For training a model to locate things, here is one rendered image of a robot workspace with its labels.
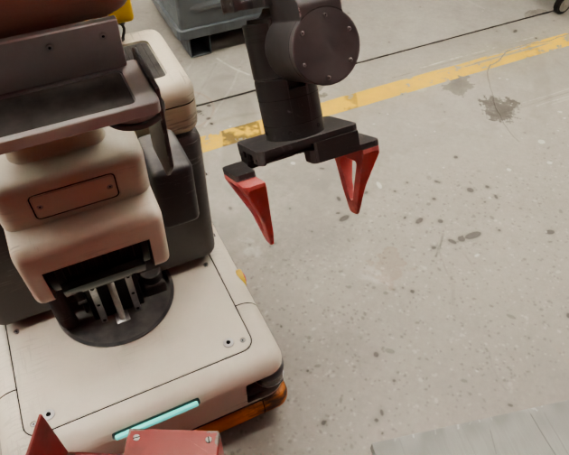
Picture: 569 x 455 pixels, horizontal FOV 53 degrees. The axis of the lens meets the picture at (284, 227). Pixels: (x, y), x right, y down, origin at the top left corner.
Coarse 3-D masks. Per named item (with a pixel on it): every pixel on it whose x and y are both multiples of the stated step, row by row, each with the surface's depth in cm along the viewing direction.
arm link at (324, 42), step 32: (224, 0) 49; (256, 0) 46; (288, 0) 43; (320, 0) 42; (288, 32) 43; (320, 32) 43; (352, 32) 44; (288, 64) 44; (320, 64) 43; (352, 64) 44
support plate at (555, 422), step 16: (496, 416) 44; (512, 416) 44; (528, 416) 44; (544, 416) 44; (560, 416) 44; (432, 432) 43; (448, 432) 43; (464, 432) 43; (480, 432) 43; (496, 432) 43; (512, 432) 43; (528, 432) 43; (544, 432) 43; (560, 432) 43; (384, 448) 42; (400, 448) 42; (416, 448) 42; (432, 448) 42; (448, 448) 42; (464, 448) 42; (480, 448) 42; (496, 448) 42; (512, 448) 42; (528, 448) 42; (544, 448) 42; (560, 448) 42
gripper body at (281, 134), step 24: (264, 96) 52; (288, 96) 51; (312, 96) 52; (264, 120) 53; (288, 120) 52; (312, 120) 52; (336, 120) 56; (240, 144) 55; (264, 144) 53; (288, 144) 51
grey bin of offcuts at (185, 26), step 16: (160, 0) 271; (176, 0) 245; (192, 0) 247; (208, 0) 250; (240, 0) 256; (176, 16) 252; (192, 16) 252; (208, 16) 256; (224, 16) 259; (240, 16) 262; (256, 16) 264; (176, 32) 256; (192, 32) 256; (208, 32) 259; (192, 48) 271; (208, 48) 270
